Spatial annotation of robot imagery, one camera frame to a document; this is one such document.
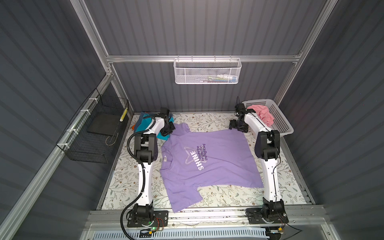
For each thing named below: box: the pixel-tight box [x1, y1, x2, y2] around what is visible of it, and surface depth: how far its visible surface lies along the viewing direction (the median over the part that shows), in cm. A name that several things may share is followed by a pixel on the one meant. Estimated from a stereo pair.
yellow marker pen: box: [119, 107, 128, 122], surface depth 83 cm
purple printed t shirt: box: [159, 123, 264, 213], surface depth 93 cm
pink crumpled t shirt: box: [247, 105, 275, 127], surface depth 117 cm
